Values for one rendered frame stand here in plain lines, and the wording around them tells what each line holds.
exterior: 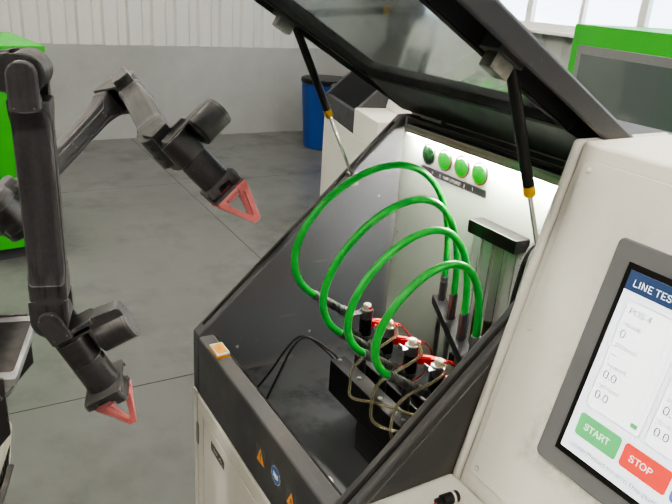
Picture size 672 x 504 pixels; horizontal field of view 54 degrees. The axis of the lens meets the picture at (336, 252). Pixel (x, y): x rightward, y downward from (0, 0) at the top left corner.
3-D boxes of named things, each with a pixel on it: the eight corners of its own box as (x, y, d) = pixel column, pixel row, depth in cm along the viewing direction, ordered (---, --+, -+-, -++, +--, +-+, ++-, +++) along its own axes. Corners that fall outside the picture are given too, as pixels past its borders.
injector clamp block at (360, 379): (326, 416, 151) (330, 358, 145) (363, 405, 156) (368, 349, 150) (415, 516, 124) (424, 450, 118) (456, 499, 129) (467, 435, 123)
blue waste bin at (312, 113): (289, 141, 781) (292, 74, 752) (334, 139, 809) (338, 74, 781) (312, 153, 733) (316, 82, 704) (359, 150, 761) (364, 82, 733)
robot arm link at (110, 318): (41, 296, 111) (32, 320, 104) (103, 265, 112) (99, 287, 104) (80, 350, 117) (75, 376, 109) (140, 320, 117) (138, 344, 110)
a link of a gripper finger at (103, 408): (151, 398, 124) (124, 360, 120) (150, 421, 117) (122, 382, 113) (117, 415, 123) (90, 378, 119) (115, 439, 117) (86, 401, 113)
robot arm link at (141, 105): (137, 114, 157) (106, 78, 151) (157, 100, 157) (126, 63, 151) (171, 181, 122) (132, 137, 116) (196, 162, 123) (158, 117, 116)
